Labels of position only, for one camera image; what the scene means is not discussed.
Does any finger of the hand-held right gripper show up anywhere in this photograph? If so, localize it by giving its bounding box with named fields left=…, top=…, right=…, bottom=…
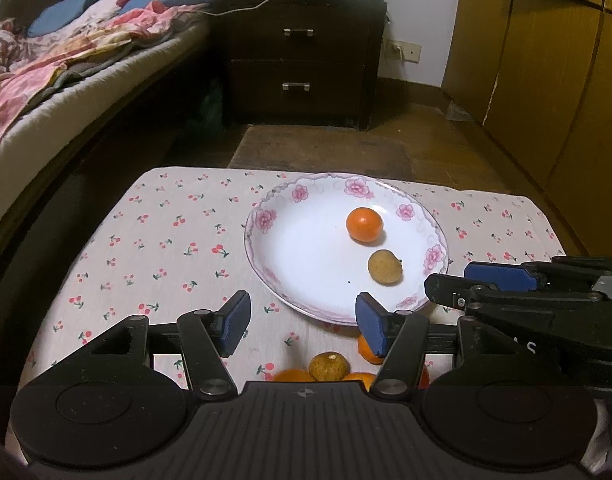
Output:
left=463, top=256, right=612, bottom=293
left=424, top=273, right=603, bottom=322

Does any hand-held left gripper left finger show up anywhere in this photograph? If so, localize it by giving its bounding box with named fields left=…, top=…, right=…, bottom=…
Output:
left=80, top=290, right=252, bottom=402

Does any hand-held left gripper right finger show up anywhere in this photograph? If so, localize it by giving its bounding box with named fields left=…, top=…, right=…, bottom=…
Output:
left=355, top=291, right=489, bottom=402

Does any small orange mandarin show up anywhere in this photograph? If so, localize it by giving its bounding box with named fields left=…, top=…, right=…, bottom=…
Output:
left=346, top=207, right=385, bottom=242
left=273, top=369, right=317, bottom=383
left=343, top=371, right=377, bottom=392
left=357, top=335, right=387, bottom=365

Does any white floral rimmed plate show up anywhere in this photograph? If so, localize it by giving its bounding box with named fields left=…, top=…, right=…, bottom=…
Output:
left=244, top=172, right=449, bottom=325

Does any brown longan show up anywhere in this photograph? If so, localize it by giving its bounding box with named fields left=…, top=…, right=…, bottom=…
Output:
left=308, top=352, right=350, bottom=382
left=368, top=249, right=403, bottom=284

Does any cherry print tablecloth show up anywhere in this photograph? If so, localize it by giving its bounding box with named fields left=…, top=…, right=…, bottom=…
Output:
left=6, top=167, right=569, bottom=466

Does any brown floor mat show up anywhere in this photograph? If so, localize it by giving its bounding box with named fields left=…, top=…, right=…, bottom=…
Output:
left=227, top=125, right=413, bottom=182

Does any wooden wardrobe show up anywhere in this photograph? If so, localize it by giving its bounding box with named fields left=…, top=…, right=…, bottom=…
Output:
left=442, top=0, right=612, bottom=261

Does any nightstand drawer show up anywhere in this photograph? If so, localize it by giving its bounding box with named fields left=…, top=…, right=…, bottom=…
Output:
left=230, top=60, right=367, bottom=117
left=230, top=9, right=373, bottom=62

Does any dark wooden nightstand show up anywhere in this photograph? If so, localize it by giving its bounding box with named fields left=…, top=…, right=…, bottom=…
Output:
left=208, top=0, right=389, bottom=131

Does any pink floral blanket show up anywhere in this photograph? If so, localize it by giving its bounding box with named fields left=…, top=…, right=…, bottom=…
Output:
left=0, top=0, right=211, bottom=157

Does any white wall socket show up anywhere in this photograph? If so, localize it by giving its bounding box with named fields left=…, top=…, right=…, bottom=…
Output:
left=385, top=40, right=423, bottom=64

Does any bed with dark frame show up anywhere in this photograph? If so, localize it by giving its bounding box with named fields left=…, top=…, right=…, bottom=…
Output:
left=0, top=0, right=224, bottom=261

